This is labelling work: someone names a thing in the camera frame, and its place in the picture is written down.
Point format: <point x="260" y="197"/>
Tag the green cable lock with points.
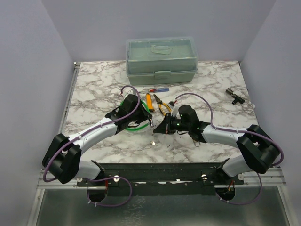
<point x="127" y="123"/>

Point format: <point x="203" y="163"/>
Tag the red blue screwdriver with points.
<point x="157" y="90"/>

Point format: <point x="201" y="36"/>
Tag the orange utility knife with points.
<point x="149" y="102"/>

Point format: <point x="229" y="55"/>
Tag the front aluminium rail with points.
<point x="272" y="178"/>

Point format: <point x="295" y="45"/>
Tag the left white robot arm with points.
<point x="63" y="157"/>

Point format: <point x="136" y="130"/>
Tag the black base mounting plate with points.
<point x="153" y="179"/>

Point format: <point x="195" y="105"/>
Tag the brass padlock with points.
<point x="197" y="143"/>

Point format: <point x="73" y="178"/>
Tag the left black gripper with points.
<point x="145" y="115"/>

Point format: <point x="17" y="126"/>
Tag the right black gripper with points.
<point x="165" y="126"/>

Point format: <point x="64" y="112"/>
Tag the yellow black pliers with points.
<point x="162" y="104"/>

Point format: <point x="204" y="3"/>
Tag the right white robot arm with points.
<point x="258" y="153"/>

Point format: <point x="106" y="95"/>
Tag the green translucent plastic toolbox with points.
<point x="161" y="60"/>

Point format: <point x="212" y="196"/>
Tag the aluminium rail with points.
<point x="272" y="178"/>
<point x="69" y="97"/>

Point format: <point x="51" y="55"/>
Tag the left aluminium rail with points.
<point x="69" y="97"/>

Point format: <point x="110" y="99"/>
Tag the black T-shaped fitting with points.
<point x="236" y="98"/>

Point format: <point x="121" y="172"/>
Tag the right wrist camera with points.
<point x="174" y="108"/>

